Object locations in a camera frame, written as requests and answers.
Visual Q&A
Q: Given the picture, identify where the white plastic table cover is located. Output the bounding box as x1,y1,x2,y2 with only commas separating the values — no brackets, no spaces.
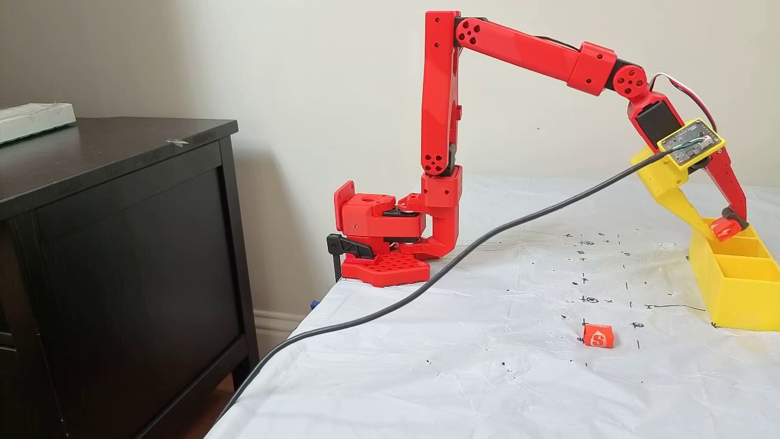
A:
204,174,780,439

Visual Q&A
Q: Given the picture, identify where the dark wooden cabinet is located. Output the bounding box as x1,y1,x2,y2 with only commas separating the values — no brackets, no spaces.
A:
0,117,260,439

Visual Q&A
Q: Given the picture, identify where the yellow three-compartment box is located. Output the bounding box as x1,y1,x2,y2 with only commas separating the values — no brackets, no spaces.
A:
689,216,780,333

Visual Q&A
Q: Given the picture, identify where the black table clamp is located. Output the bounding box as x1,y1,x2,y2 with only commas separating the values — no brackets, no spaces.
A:
326,234,375,284

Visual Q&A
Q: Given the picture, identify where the black camera cable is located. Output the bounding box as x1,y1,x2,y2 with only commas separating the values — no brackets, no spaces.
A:
222,149,671,418

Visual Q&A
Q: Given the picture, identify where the orange candy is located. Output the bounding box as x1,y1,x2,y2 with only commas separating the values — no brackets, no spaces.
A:
710,216,744,242
583,323,615,349

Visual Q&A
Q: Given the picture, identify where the camera board on yellow mount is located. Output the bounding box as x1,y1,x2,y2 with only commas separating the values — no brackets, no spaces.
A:
656,118,726,168

